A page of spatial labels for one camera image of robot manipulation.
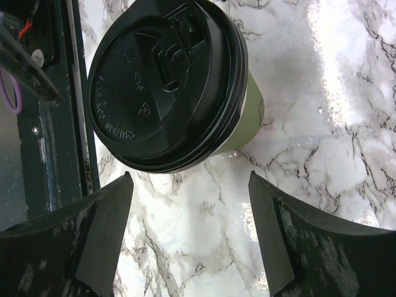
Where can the green paper cup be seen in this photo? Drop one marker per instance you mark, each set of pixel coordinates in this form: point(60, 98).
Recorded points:
point(250, 122)

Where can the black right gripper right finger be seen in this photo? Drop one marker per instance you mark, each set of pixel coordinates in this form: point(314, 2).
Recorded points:
point(309, 252)

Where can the black plastic cup lid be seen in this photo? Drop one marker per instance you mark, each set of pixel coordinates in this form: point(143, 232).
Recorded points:
point(167, 84)

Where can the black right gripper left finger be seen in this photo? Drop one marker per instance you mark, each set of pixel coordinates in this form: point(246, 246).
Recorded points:
point(72, 251)

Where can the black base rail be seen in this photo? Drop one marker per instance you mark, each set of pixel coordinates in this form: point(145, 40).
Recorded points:
point(48, 157)

